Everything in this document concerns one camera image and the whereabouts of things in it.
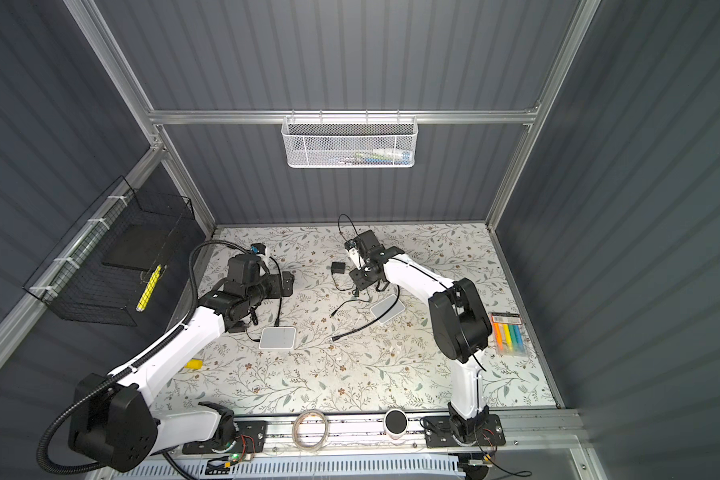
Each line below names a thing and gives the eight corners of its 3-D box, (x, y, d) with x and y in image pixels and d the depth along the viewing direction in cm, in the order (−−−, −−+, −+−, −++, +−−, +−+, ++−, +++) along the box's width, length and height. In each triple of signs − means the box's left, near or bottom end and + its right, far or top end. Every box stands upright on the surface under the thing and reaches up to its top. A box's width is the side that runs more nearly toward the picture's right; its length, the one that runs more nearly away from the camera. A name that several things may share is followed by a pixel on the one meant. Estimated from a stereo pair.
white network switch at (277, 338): (260, 348, 90) (258, 345, 88) (264, 330, 94) (262, 327, 92) (293, 348, 90) (292, 345, 88) (296, 330, 94) (295, 327, 92)
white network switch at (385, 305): (382, 325, 95) (382, 321, 93) (370, 311, 98) (370, 307, 96) (404, 310, 98) (405, 306, 96) (393, 297, 102) (393, 293, 100)
